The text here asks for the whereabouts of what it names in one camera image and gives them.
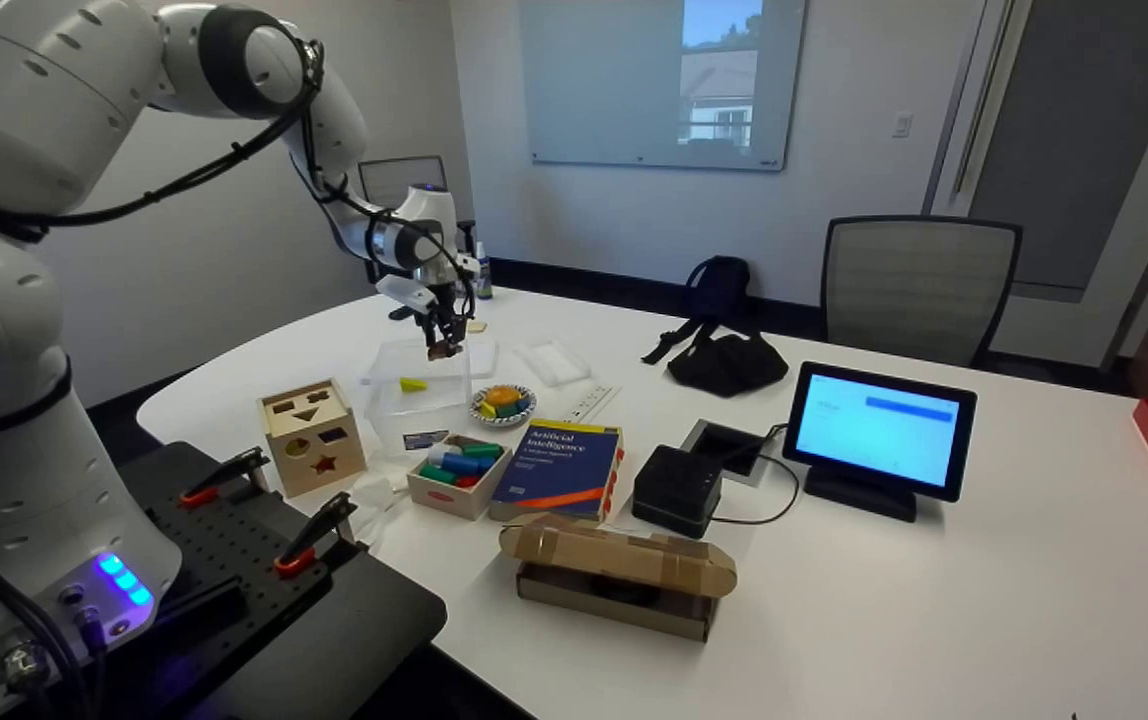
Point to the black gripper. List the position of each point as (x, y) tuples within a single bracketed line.
[(439, 310)]

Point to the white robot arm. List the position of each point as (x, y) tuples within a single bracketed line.
[(110, 110)]

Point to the black and white bowl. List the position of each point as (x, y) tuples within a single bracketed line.
[(502, 406)]

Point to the clear plastic container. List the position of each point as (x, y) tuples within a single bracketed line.
[(410, 392)]

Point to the wooden shape sorter box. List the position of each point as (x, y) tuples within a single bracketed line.
[(312, 436)]

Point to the blue book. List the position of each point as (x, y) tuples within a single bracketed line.
[(565, 468)]

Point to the black orange clamp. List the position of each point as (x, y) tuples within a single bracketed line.
[(237, 468), (328, 520)]

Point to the black bag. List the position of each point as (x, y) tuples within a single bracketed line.
[(713, 351)]

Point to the small black box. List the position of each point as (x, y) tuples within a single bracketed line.
[(676, 491)]

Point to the black square pad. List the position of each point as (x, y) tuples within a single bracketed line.
[(730, 450)]

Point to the black mounting plate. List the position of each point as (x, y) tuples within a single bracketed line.
[(241, 641)]

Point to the glass whiteboard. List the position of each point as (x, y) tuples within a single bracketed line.
[(698, 86)]

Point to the cardboard box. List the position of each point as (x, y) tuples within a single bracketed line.
[(648, 582)]

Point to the black tablet on stand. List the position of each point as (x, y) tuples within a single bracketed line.
[(878, 443)]

